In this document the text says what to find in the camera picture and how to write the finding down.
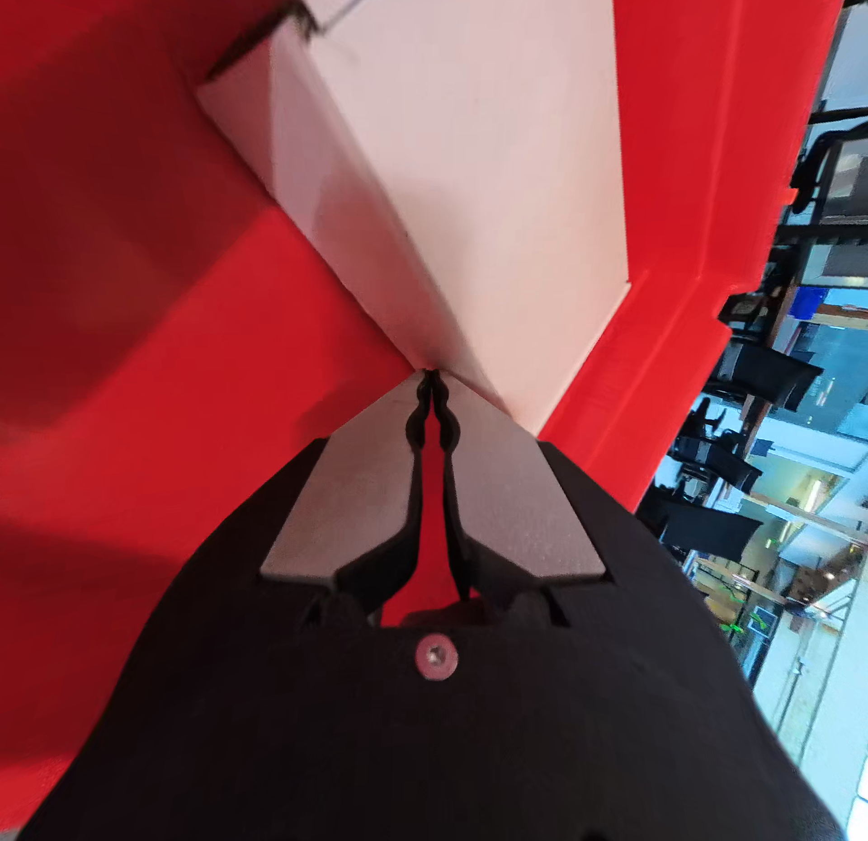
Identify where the red plastic bin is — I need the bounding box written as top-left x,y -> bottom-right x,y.
0,0 -> 854,832

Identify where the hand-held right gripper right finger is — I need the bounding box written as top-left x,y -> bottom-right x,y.
436,372 -> 606,602

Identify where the white cardboard box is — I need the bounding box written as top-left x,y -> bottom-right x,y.
197,0 -> 633,438

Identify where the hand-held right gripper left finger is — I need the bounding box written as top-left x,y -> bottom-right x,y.
259,371 -> 429,613

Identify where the row of black chairs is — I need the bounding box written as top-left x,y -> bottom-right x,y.
637,122 -> 868,564

